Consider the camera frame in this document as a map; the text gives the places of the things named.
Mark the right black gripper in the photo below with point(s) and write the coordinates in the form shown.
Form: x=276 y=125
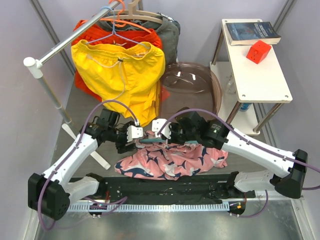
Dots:
x=173 y=125

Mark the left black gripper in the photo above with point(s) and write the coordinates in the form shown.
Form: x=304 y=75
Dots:
x=121 y=147

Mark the teal plastic hanger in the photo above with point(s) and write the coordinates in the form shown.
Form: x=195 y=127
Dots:
x=151 y=139

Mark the pink whale print shorts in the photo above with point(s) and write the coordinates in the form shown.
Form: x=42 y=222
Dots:
x=164 y=161

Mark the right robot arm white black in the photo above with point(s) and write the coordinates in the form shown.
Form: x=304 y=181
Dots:
x=285 y=172

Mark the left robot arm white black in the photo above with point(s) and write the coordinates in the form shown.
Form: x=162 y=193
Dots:
x=52 y=192

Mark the yellow shorts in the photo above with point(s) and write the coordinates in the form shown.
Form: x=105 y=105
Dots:
x=127 y=80

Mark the orange plastic hanger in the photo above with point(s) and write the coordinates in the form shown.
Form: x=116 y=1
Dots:
x=122 y=23

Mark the beige wooden hanger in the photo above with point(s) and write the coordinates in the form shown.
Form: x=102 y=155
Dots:
x=132 y=13

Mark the transparent brown plastic basin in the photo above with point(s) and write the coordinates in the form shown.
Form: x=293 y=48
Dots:
x=189 y=85

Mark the white two-tier shelf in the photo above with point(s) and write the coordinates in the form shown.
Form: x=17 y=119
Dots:
x=262 y=83

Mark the grey garment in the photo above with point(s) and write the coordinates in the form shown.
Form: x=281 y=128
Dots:
x=168 y=31

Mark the red cube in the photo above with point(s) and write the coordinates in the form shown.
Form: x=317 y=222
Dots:
x=258 y=51

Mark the dark blue book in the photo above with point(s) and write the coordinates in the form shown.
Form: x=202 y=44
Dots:
x=248 y=33

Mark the silver clothes rack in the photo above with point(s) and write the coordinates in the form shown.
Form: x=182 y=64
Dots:
x=34 y=66

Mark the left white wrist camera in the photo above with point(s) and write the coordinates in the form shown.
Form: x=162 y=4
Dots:
x=134 y=132

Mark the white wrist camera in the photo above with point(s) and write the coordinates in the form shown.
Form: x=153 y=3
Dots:
x=134 y=132
x=161 y=128

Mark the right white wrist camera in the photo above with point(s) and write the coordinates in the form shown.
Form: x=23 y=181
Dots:
x=161 y=128

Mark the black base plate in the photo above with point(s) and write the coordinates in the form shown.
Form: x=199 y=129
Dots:
x=187 y=190

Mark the perforated metal cable rail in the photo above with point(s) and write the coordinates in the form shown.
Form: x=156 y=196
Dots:
x=88 y=206

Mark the blue wire hanger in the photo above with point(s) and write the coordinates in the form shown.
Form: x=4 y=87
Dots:
x=114 y=33

